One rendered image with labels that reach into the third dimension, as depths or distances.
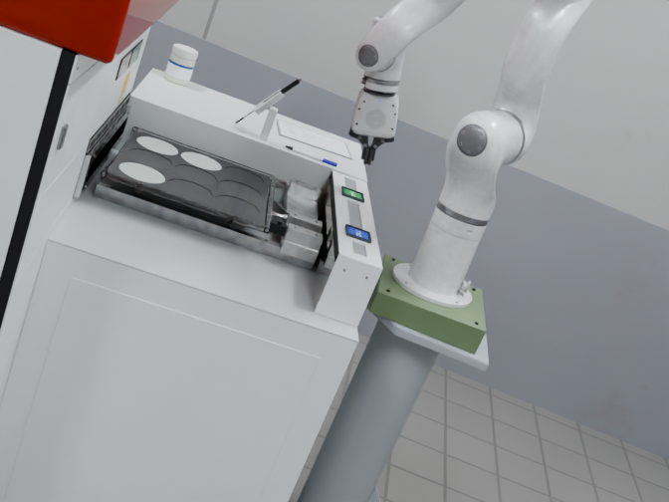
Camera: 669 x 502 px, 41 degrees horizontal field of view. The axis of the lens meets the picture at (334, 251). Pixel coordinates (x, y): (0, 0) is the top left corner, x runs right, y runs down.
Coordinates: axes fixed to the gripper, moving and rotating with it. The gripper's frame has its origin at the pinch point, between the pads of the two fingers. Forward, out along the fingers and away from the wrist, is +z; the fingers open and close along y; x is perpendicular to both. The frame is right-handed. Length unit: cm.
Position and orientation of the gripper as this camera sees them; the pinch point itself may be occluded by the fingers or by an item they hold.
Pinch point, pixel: (367, 154)
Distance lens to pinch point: 213.0
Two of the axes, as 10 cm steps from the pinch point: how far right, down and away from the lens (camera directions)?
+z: -1.6, 9.2, 3.7
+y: 9.9, 1.3, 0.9
